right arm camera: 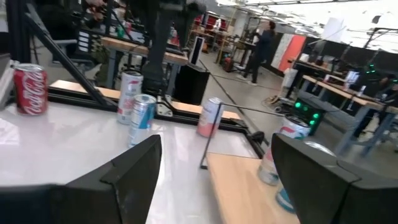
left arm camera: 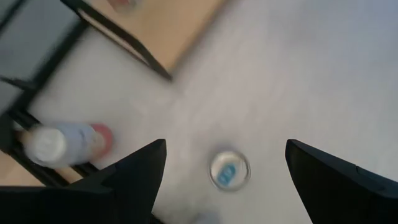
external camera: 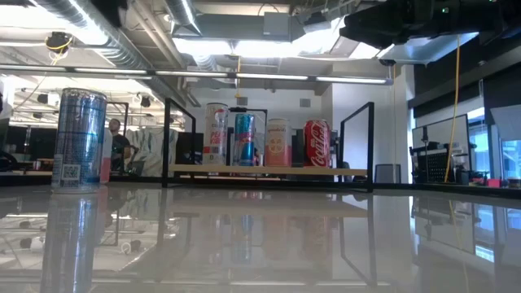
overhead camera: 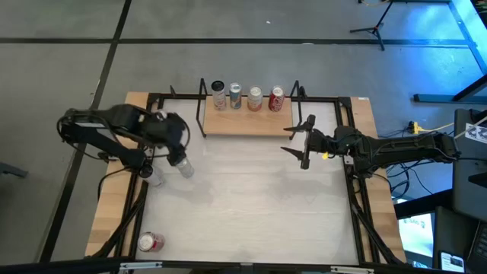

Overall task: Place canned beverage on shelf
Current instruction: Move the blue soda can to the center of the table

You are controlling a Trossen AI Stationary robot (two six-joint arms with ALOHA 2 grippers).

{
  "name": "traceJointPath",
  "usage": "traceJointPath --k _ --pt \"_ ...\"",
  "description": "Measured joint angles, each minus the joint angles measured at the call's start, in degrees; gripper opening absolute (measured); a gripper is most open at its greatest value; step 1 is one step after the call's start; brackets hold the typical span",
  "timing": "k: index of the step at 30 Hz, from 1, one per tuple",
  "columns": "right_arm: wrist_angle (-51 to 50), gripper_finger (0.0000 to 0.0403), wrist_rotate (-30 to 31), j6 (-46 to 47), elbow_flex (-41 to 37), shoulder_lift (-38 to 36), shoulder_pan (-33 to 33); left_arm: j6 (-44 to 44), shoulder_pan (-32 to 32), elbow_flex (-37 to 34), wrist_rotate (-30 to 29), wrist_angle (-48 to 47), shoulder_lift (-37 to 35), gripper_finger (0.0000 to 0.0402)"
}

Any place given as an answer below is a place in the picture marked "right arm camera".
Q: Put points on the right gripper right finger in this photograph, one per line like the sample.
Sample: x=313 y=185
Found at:
x=326 y=193

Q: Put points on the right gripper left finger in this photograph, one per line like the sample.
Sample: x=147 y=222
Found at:
x=109 y=199

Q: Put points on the white Celsius energy drink can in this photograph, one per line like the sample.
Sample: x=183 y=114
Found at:
x=127 y=93
x=289 y=129

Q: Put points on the white orange Spindrift can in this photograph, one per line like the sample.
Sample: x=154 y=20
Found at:
x=208 y=121

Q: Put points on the red Coca-Cola can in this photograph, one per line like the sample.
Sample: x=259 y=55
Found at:
x=31 y=90

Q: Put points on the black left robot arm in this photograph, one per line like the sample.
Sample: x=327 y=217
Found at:
x=158 y=46

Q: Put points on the black device with green lights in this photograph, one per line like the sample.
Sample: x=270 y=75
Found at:
x=306 y=112

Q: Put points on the black speaker box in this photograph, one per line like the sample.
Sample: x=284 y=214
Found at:
x=191 y=84

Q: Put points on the wooden workbench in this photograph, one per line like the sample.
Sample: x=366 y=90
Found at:
x=136 y=48

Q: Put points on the person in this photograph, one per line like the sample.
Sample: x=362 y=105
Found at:
x=261 y=49

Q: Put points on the wooden shelf with black frame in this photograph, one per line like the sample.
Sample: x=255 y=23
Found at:
x=242 y=193

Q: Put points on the silver corner bracket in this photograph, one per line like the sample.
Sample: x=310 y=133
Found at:
x=164 y=107

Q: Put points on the black aluminium table frame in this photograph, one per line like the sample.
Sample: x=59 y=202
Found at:
x=71 y=97

